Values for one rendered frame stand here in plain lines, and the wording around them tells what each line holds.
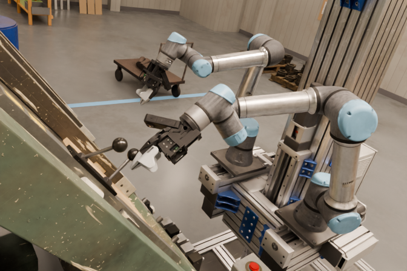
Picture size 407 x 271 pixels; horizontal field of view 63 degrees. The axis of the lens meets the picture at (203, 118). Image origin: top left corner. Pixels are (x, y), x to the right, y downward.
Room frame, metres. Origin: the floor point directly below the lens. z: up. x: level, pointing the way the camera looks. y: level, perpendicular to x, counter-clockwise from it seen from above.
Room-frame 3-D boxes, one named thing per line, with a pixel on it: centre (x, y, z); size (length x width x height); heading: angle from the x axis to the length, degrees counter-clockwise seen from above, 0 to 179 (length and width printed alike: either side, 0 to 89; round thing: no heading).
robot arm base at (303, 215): (1.17, -0.55, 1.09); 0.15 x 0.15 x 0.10
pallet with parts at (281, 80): (6.70, -1.84, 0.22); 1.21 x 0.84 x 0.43; 131
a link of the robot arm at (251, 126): (1.55, -0.23, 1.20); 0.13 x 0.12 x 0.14; 27
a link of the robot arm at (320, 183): (1.16, -0.55, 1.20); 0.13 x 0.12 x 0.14; 12
